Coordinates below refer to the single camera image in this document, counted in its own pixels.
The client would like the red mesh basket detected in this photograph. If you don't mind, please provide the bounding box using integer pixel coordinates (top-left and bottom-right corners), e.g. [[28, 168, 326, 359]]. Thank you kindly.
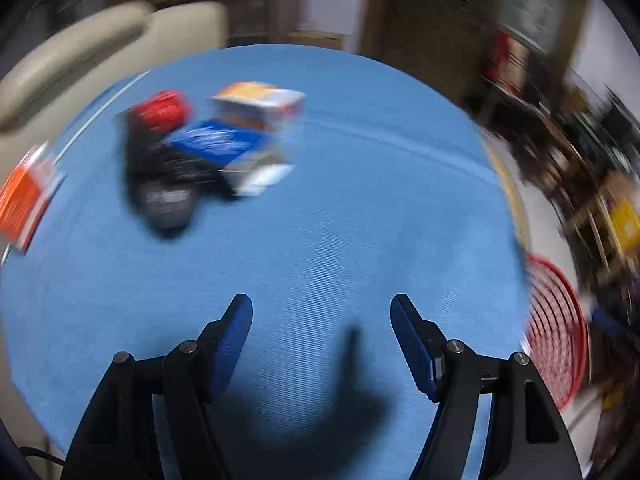
[[522, 254, 590, 411]]

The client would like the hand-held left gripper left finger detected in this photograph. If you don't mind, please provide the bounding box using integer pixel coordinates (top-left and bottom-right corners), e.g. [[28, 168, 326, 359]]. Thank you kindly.
[[60, 293, 254, 480]]

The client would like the round wooden table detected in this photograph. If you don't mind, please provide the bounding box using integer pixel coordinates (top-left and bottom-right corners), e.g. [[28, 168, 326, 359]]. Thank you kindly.
[[480, 130, 531, 261]]

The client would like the black cable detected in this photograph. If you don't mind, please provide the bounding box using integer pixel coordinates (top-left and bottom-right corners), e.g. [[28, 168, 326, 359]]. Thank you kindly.
[[20, 447, 66, 463]]

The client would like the thin white rod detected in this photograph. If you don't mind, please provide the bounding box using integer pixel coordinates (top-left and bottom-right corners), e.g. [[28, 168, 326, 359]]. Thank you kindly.
[[0, 70, 152, 266]]

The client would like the black plastic bag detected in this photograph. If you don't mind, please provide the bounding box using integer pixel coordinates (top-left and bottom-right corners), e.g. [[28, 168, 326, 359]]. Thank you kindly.
[[117, 110, 241, 238]]

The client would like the wooden radiator cabinet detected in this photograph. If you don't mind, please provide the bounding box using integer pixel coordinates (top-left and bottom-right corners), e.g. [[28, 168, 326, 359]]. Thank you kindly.
[[155, 0, 308, 46]]

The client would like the dark wooden door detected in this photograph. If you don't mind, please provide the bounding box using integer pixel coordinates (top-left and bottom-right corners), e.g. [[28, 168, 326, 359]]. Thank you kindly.
[[360, 0, 506, 61]]

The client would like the yellow box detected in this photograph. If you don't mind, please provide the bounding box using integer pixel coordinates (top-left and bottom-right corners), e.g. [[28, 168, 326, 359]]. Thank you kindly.
[[607, 195, 640, 251]]

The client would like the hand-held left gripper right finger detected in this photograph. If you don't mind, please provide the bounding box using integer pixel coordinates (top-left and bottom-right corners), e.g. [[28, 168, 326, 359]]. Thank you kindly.
[[390, 293, 583, 480]]

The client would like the blue box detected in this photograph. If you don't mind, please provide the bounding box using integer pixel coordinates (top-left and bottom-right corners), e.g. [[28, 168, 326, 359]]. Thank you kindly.
[[170, 119, 273, 168]]

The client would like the orange and white medicine box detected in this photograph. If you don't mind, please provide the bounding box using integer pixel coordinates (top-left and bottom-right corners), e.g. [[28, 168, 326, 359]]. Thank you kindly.
[[209, 81, 307, 133]]

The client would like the red plastic bag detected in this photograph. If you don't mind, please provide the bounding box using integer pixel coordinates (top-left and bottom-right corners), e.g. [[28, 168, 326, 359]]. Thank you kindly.
[[131, 90, 193, 133]]

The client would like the beige leather sofa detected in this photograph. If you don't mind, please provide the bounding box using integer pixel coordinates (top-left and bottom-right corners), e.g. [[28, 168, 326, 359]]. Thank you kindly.
[[0, 0, 228, 461]]

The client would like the orange tissue pack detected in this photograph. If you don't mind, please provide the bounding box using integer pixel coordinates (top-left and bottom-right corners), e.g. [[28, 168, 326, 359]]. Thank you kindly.
[[0, 142, 67, 253]]

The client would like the blue tablecloth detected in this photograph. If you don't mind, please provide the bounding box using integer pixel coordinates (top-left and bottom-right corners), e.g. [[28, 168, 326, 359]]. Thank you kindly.
[[0, 44, 531, 480]]

